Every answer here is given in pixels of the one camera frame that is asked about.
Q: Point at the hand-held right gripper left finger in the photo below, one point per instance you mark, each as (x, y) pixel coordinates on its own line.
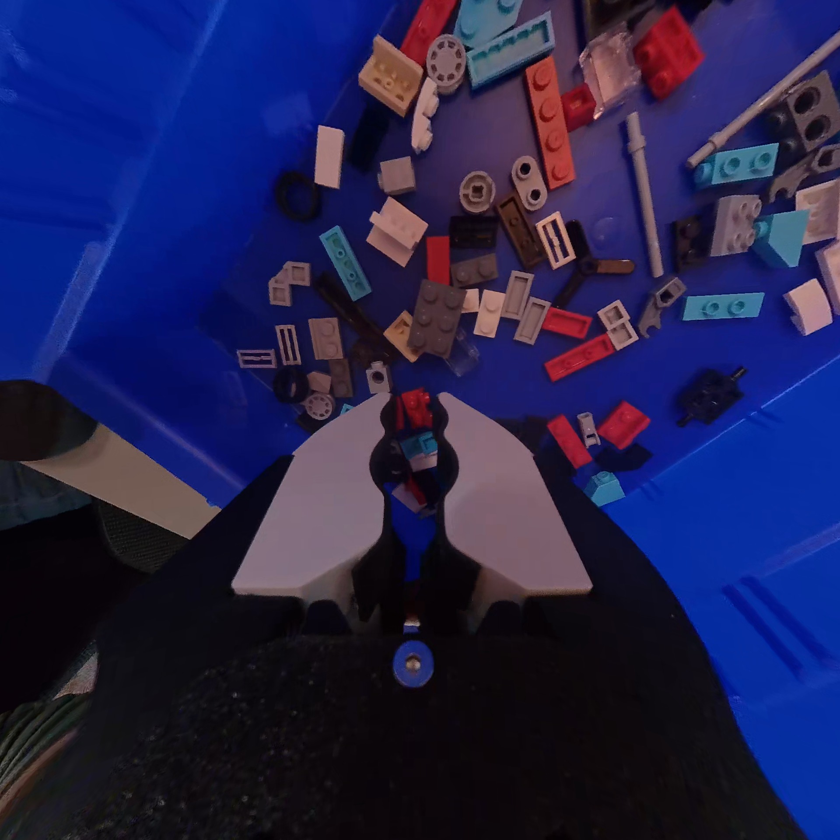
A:
(308, 512)

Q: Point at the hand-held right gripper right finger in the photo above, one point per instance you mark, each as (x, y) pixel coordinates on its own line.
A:
(512, 512)

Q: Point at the small red toy brick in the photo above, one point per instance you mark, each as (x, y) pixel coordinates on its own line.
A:
(415, 403)

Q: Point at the blue plastic bin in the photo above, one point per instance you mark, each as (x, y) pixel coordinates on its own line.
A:
(131, 197)

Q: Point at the pile of toy bricks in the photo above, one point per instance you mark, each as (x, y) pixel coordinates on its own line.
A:
(548, 118)

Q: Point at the black mesh chair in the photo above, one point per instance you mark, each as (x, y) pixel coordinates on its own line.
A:
(138, 538)

